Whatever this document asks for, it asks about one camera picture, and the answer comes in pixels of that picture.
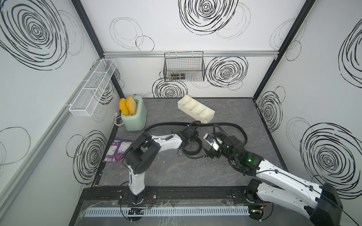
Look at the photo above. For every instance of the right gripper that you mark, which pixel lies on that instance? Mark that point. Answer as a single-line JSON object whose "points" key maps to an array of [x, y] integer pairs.
{"points": [[219, 147]]}

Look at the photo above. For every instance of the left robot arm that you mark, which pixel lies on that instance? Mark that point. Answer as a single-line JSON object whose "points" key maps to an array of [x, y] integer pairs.
{"points": [[142, 152]]}

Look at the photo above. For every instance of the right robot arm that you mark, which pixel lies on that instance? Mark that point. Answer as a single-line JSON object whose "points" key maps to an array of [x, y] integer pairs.
{"points": [[319, 203]]}

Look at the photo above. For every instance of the cream compartment storage tray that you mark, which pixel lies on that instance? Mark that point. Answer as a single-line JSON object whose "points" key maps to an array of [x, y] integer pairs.
{"points": [[195, 109]]}

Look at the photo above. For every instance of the mint green toaster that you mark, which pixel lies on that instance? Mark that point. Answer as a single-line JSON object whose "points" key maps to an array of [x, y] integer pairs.
{"points": [[136, 122]]}

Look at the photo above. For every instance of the right toast slice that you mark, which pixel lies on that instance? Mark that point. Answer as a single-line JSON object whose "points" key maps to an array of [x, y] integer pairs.
{"points": [[131, 105]]}

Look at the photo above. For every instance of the toast slice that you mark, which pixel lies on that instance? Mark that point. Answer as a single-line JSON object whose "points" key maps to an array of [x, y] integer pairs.
{"points": [[123, 107], [131, 105]]}

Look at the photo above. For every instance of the left toast slice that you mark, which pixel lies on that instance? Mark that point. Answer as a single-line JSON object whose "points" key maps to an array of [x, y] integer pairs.
{"points": [[123, 107]]}

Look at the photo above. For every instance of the purple snack packet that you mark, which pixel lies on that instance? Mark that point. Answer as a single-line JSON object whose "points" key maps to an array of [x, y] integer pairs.
{"points": [[116, 151]]}

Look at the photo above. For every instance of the grey slotted cable duct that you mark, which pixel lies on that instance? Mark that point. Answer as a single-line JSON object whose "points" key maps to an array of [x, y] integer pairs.
{"points": [[168, 211]]}

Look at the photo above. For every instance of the items in wire basket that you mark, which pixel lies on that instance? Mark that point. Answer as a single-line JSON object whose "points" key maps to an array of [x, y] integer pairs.
{"points": [[177, 76]]}

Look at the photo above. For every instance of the black wire wall basket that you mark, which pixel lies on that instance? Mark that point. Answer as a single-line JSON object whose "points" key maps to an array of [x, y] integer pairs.
{"points": [[191, 63]]}

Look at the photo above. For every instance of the white wire wall shelf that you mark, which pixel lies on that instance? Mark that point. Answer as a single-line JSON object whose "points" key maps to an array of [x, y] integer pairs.
{"points": [[95, 85]]}

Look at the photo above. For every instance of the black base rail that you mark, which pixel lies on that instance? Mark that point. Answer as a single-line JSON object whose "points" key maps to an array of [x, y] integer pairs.
{"points": [[235, 194]]}

